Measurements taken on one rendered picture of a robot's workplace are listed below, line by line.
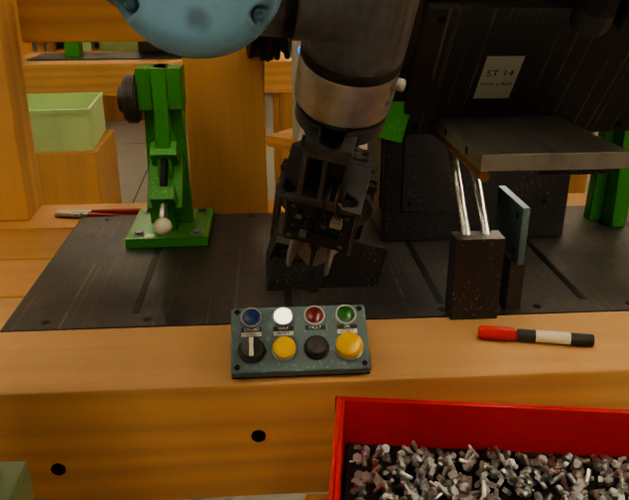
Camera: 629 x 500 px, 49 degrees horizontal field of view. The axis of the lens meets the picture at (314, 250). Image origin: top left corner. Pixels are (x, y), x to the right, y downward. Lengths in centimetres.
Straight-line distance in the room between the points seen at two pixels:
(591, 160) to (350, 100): 36
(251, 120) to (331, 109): 76
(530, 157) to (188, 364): 43
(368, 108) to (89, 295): 58
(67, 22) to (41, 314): 61
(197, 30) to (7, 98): 103
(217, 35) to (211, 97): 95
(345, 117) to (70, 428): 47
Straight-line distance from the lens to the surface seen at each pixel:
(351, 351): 75
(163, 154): 111
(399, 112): 91
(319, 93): 51
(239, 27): 31
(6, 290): 109
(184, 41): 31
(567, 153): 78
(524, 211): 88
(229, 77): 125
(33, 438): 83
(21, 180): 136
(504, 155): 75
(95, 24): 136
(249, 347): 75
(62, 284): 103
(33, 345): 88
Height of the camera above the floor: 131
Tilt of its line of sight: 22 degrees down
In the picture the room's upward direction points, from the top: straight up
